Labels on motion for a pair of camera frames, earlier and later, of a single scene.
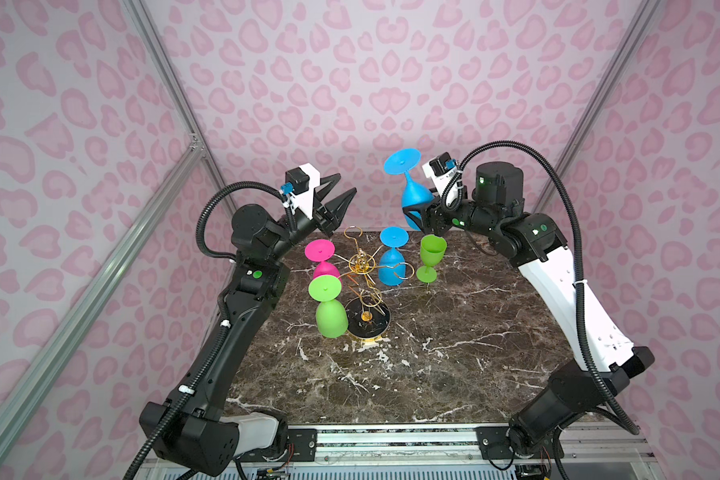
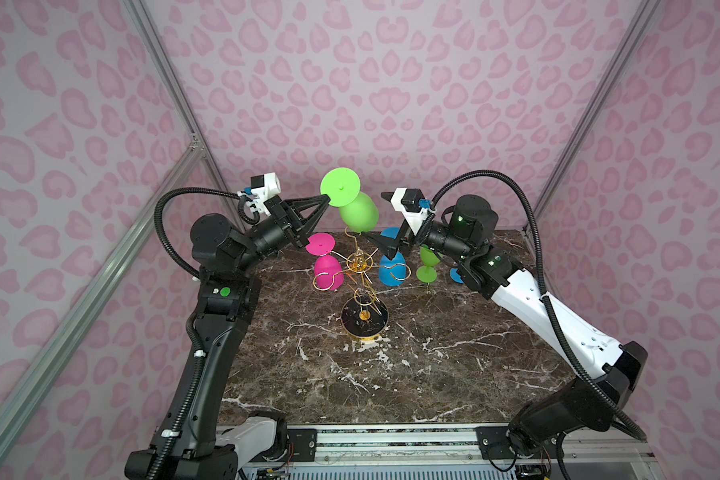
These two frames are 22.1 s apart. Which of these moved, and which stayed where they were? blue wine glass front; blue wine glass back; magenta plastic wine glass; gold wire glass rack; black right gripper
Moved: black right gripper; blue wine glass front
Stayed: blue wine glass back; gold wire glass rack; magenta plastic wine glass
